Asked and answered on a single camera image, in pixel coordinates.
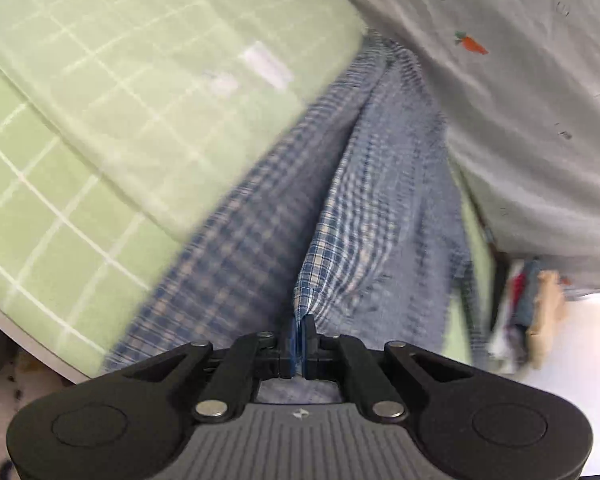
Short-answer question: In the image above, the blue plaid shirt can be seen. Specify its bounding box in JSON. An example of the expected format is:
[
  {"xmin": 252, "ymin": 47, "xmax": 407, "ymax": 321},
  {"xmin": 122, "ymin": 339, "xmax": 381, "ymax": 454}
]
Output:
[{"xmin": 100, "ymin": 30, "xmax": 486, "ymax": 406}]

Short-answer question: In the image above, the green grid bed sheet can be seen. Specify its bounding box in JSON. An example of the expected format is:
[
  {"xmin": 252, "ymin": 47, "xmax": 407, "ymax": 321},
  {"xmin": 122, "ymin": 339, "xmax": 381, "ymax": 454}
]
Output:
[{"xmin": 0, "ymin": 0, "xmax": 498, "ymax": 383}]

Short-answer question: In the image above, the white paper label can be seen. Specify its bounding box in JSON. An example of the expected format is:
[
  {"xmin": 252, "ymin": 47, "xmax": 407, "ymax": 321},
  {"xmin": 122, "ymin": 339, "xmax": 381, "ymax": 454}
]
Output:
[
  {"xmin": 240, "ymin": 42, "xmax": 296, "ymax": 91},
  {"xmin": 205, "ymin": 71, "xmax": 241, "ymax": 98}
]

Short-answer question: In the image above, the white spotted floor mat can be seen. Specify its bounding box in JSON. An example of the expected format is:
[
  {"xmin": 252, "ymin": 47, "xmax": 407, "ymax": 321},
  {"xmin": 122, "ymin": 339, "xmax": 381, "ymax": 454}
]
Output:
[{"xmin": 0, "ymin": 350, "xmax": 88, "ymax": 480}]

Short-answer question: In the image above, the stack of folded clothes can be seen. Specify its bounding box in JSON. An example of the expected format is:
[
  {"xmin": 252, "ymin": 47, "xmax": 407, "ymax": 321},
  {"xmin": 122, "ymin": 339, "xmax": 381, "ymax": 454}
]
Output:
[{"xmin": 487, "ymin": 255, "xmax": 573, "ymax": 373}]

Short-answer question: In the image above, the grey carrot print sheet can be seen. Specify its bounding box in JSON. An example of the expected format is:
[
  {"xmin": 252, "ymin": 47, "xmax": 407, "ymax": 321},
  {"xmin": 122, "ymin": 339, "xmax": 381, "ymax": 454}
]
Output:
[{"xmin": 312, "ymin": 0, "xmax": 600, "ymax": 301}]

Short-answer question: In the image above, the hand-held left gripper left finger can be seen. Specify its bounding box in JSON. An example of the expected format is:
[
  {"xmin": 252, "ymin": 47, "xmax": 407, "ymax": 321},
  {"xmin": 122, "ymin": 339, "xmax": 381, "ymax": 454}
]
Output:
[{"xmin": 102, "ymin": 317, "xmax": 301, "ymax": 423}]

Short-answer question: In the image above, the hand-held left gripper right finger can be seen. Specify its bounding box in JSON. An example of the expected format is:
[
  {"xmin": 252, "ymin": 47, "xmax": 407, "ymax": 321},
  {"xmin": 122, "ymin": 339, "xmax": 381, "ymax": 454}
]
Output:
[{"xmin": 302, "ymin": 315, "xmax": 481, "ymax": 423}]

